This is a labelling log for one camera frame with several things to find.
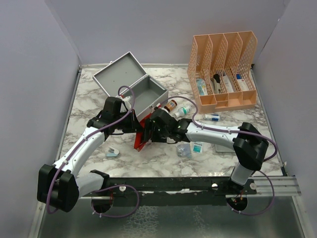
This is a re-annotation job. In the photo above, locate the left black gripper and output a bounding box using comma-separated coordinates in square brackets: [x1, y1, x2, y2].
[114, 109, 144, 133]

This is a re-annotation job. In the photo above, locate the red first aid pouch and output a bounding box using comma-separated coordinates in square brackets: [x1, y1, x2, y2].
[134, 113, 152, 152]

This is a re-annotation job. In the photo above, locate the silver foil packet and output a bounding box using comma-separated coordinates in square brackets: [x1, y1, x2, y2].
[176, 143, 192, 158]

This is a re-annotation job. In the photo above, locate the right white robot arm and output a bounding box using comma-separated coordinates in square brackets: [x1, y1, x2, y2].
[143, 109, 268, 194]

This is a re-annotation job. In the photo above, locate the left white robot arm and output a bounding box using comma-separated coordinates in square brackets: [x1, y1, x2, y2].
[37, 96, 143, 214]

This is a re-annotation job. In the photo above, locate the brown medicine bottle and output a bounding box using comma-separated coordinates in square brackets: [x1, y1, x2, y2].
[164, 99, 177, 113]

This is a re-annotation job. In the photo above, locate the teal medicine box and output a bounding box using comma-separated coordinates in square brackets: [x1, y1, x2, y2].
[196, 78, 208, 96]

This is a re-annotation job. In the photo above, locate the white medicine box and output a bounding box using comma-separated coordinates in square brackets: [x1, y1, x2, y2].
[223, 75, 235, 93]

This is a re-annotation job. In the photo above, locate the red blue medicine box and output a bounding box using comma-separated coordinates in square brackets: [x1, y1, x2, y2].
[236, 74, 249, 91]

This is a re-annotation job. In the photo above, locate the white green bottle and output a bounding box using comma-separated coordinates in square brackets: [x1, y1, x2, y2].
[174, 105, 192, 118]

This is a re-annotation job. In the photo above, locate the silver metal case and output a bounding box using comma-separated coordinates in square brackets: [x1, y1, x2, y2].
[93, 52, 168, 121]

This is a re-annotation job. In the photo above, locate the teal white gauze sachet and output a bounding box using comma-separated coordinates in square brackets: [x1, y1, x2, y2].
[193, 142, 204, 153]

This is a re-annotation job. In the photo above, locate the white blue bandage roll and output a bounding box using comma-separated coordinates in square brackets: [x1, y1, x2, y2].
[204, 114, 220, 121]

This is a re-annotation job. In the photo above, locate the grey plastic tray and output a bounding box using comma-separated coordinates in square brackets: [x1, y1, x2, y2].
[215, 144, 235, 153]

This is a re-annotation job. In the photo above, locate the black white thermometer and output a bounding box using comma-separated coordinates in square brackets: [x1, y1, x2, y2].
[211, 73, 221, 94]

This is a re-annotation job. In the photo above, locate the peach file organizer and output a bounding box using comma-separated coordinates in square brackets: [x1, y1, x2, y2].
[187, 31, 258, 114]

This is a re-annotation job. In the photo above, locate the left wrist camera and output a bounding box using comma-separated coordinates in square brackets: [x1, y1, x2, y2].
[122, 96, 133, 110]

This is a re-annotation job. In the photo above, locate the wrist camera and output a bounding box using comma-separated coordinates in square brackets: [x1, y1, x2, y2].
[154, 104, 163, 111]
[122, 96, 133, 110]

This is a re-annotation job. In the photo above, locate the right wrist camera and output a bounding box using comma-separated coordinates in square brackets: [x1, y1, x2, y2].
[154, 104, 163, 111]

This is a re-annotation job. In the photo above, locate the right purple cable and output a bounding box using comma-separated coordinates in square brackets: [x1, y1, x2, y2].
[160, 96, 277, 216]

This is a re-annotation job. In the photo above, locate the purple cable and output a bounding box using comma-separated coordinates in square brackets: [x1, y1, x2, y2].
[160, 96, 277, 216]
[46, 85, 142, 219]

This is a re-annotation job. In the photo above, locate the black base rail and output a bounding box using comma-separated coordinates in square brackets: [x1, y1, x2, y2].
[85, 177, 256, 213]

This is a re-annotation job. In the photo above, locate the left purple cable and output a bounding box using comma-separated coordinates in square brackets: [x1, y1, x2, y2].
[46, 85, 142, 219]

